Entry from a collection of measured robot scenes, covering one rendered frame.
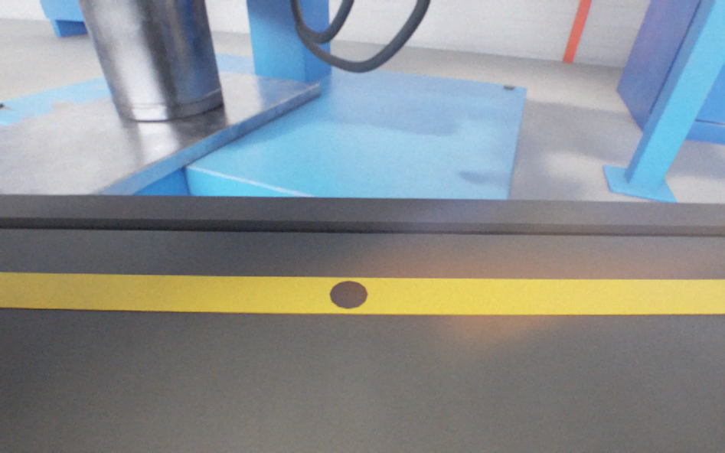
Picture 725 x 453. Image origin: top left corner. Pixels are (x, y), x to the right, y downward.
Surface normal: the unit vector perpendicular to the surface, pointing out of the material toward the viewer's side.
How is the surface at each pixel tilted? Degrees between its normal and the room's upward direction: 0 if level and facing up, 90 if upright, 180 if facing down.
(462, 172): 0
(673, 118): 90
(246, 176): 0
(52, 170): 0
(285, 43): 90
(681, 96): 90
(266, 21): 90
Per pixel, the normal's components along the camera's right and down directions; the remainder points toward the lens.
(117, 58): -0.18, 0.57
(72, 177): 0.02, -0.82
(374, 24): -0.40, 0.52
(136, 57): 0.15, 0.58
